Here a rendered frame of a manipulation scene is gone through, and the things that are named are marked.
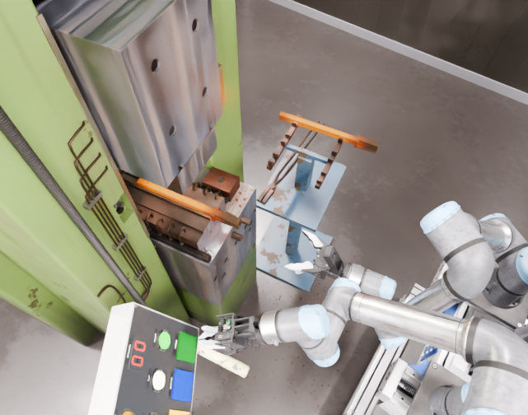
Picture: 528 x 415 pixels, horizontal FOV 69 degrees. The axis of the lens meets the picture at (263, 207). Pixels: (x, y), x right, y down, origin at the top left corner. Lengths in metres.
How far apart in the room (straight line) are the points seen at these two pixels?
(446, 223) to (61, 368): 2.00
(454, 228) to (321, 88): 2.45
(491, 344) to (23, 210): 0.95
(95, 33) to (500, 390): 0.94
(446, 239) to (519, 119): 2.67
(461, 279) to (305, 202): 0.85
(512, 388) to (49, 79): 0.99
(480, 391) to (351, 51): 3.33
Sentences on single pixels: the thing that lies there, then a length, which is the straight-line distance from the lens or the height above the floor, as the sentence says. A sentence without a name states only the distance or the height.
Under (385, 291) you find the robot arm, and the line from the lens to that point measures 1.30.
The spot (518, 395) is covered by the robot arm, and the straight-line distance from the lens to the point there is 0.85.
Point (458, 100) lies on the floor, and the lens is 3.65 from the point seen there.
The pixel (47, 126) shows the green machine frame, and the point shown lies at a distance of 0.86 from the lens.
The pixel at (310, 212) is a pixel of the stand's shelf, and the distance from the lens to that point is 1.74.
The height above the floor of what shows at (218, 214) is 1.01.
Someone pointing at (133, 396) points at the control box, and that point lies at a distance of 1.06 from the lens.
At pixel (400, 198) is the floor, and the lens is 2.80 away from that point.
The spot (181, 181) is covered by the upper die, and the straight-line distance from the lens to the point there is 1.07.
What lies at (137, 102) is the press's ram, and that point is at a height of 1.65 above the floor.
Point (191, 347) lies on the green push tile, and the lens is 1.22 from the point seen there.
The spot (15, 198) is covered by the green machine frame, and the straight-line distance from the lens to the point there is 0.87.
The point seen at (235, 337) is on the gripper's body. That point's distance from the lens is 0.99.
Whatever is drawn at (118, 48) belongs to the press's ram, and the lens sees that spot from 0.74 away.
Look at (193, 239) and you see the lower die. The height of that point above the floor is 0.98.
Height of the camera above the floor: 2.17
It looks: 57 degrees down
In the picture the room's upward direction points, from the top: 1 degrees clockwise
